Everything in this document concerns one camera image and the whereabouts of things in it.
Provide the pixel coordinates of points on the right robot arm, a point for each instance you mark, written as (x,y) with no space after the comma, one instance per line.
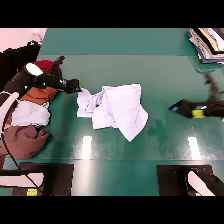
(186,108)

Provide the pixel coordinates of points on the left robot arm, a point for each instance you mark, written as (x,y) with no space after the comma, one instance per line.
(23,81)

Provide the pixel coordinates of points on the heap of clothes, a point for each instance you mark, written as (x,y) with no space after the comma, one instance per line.
(208,45)

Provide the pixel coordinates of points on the black garment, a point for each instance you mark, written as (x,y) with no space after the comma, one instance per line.
(15,61)

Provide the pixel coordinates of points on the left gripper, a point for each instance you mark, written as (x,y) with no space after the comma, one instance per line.
(72,86)

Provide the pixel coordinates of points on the white garment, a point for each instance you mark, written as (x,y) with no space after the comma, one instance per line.
(31,114)

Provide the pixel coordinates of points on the brown garment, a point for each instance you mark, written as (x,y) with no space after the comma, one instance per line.
(25,141)

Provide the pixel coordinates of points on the red garment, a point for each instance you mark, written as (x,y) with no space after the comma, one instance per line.
(45,64)

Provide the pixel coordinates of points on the orange garment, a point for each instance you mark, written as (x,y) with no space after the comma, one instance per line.
(40,95)

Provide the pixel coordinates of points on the pale blue shirt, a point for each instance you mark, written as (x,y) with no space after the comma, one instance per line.
(116,106)

